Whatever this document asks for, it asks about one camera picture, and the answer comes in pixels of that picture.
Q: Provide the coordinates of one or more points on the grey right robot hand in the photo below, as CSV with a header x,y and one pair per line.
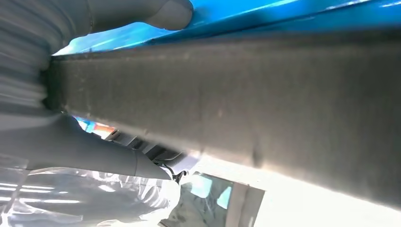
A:
x,y
78,175

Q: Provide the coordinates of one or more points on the blue metal shelf rack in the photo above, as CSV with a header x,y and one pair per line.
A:
x,y
250,15

